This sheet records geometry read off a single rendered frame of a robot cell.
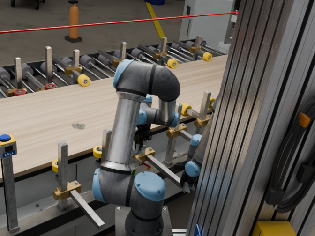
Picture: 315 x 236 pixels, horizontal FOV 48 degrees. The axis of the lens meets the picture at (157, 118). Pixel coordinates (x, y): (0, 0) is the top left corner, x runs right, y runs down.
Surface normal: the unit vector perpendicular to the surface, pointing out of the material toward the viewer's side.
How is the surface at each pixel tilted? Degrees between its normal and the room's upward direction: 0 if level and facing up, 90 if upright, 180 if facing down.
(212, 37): 90
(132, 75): 57
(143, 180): 7
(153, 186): 7
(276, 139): 90
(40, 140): 0
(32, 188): 90
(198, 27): 90
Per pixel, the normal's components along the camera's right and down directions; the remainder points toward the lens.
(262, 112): 0.12, 0.50
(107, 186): -0.08, -0.15
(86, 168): 0.64, 0.45
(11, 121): 0.13, -0.86
